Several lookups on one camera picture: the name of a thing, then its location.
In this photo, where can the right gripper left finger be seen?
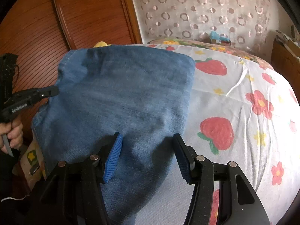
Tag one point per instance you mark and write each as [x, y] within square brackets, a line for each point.
[72, 194]

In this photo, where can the floral pink bed blanket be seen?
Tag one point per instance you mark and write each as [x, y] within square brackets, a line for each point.
[216, 47]

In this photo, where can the person's left hand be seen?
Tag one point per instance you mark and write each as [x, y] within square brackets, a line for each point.
[14, 132]

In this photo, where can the wooden side cabinet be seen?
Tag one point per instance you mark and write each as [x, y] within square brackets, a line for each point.
[285, 63]

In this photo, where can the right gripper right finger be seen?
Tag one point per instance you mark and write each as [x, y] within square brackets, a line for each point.
[222, 193]

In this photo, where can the yellow plush toy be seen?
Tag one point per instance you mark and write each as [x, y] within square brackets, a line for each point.
[101, 44]

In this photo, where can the open cardboard box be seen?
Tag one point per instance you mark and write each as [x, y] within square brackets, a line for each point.
[288, 43]

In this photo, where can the cardboard box with blue toy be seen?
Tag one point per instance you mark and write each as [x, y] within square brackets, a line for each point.
[219, 39]

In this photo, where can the circle pattern sheer curtain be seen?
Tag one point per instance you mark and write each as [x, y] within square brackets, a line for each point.
[247, 24]

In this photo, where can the wooden louvered wardrobe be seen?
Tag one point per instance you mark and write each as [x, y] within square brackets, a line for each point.
[41, 32]

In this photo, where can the blue denim pants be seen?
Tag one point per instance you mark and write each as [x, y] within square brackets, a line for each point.
[142, 93]

